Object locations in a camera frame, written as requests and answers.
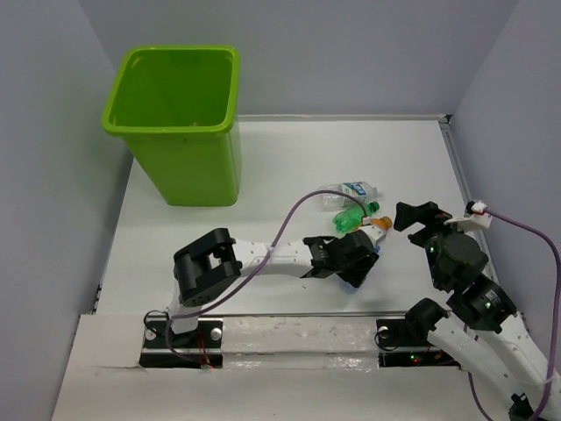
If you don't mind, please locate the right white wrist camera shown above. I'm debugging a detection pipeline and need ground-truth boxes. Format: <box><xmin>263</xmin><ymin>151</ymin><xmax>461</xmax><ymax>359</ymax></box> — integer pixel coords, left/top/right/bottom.
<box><xmin>444</xmin><ymin>201</ymin><xmax>493</xmax><ymax>232</ymax></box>

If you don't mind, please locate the green plastic bin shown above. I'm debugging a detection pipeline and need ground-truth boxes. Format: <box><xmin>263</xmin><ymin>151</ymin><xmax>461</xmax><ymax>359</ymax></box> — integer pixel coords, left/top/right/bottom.
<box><xmin>102</xmin><ymin>45</ymin><xmax>242</xmax><ymax>207</ymax></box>

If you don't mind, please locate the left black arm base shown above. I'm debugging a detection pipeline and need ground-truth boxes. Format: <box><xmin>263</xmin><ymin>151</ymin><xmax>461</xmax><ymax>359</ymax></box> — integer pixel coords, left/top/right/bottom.
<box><xmin>138</xmin><ymin>310</ymin><xmax>224</xmax><ymax>369</ymax></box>

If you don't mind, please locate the green plastic bottle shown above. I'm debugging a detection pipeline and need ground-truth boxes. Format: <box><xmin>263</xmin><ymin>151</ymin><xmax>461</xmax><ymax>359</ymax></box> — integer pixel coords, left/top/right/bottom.
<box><xmin>332</xmin><ymin>201</ymin><xmax>380</xmax><ymax>234</ymax></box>

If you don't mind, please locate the clear bottle green blue label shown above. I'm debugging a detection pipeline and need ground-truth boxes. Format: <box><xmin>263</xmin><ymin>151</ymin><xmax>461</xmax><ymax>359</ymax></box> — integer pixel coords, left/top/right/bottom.
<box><xmin>319</xmin><ymin>181</ymin><xmax>379</xmax><ymax>211</ymax></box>

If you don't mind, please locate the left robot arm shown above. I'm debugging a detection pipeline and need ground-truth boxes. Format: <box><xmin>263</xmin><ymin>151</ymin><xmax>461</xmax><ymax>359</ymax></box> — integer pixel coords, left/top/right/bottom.
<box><xmin>163</xmin><ymin>225</ymin><xmax>386</xmax><ymax>346</ymax></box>

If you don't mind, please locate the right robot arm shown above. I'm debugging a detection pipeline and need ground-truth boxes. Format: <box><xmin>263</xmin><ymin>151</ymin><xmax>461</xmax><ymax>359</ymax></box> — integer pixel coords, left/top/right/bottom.
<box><xmin>394</xmin><ymin>201</ymin><xmax>560</xmax><ymax>420</ymax></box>

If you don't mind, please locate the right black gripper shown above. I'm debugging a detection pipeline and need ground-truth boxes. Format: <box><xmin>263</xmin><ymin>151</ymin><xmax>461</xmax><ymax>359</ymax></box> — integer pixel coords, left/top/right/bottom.
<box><xmin>393</xmin><ymin>199</ymin><xmax>474</xmax><ymax>288</ymax></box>

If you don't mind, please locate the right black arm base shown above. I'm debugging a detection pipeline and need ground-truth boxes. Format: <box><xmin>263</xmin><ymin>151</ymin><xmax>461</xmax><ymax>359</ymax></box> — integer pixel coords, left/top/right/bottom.
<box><xmin>373</xmin><ymin>298</ymin><xmax>460</xmax><ymax>367</ymax></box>

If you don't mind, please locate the blue water bottle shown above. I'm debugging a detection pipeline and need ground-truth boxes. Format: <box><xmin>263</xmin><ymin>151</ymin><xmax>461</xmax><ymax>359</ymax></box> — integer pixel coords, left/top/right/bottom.
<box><xmin>341</xmin><ymin>246</ymin><xmax>381</xmax><ymax>293</ymax></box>

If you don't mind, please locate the small orange bottle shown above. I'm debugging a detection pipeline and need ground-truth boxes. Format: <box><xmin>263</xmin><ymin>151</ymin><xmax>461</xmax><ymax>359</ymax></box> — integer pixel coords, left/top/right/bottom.
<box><xmin>370</xmin><ymin>216</ymin><xmax>393</xmax><ymax>231</ymax></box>

